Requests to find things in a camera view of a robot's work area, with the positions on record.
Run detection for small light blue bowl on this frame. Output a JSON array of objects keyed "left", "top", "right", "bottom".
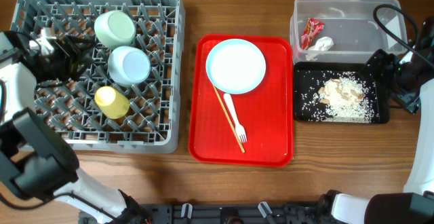
[{"left": 108, "top": 46, "right": 151, "bottom": 88}]

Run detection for clear plastic bin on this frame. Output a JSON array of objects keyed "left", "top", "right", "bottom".
[{"left": 290, "top": 0, "right": 406, "bottom": 64}]

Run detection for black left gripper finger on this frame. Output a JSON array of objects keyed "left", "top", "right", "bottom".
[
  {"left": 63, "top": 35, "right": 97, "bottom": 51},
  {"left": 69, "top": 52, "right": 94, "bottom": 80}
]

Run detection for green saucer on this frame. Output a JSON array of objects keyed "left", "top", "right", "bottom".
[{"left": 94, "top": 10, "right": 136, "bottom": 50}]

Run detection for rice and food scraps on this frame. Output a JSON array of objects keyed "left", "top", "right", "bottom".
[{"left": 294, "top": 70, "right": 378, "bottom": 124}]

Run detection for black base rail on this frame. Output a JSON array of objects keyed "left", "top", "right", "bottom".
[{"left": 142, "top": 202, "right": 340, "bottom": 224}]

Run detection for large light blue plate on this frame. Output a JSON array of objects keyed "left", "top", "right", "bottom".
[{"left": 205, "top": 39, "right": 267, "bottom": 94}]

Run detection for yellow plastic cup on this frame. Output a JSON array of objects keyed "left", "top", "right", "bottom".
[{"left": 94, "top": 86, "right": 130, "bottom": 119}]

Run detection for grey dishwasher rack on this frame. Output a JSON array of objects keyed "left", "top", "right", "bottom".
[{"left": 11, "top": 0, "right": 185, "bottom": 153}]

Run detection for red snack wrapper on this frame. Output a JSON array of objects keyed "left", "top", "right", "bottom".
[{"left": 300, "top": 18, "right": 325, "bottom": 50}]

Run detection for red plastic tray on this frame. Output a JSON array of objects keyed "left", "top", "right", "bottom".
[{"left": 189, "top": 34, "right": 294, "bottom": 167}]

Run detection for white plastic fork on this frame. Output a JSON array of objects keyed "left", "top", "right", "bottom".
[{"left": 224, "top": 93, "right": 247, "bottom": 143}]

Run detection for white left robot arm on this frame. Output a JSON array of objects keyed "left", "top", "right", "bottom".
[{"left": 1, "top": 31, "right": 153, "bottom": 223}]

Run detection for wooden chopstick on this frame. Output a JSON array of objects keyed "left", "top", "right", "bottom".
[{"left": 212, "top": 85, "right": 245, "bottom": 153}]

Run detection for white napkin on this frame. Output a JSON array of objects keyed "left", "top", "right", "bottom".
[{"left": 306, "top": 37, "right": 334, "bottom": 61}]

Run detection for black waste tray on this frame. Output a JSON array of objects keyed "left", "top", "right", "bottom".
[{"left": 294, "top": 62, "right": 390, "bottom": 124}]

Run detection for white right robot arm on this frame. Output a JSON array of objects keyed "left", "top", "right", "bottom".
[{"left": 315, "top": 48, "right": 433, "bottom": 223}]

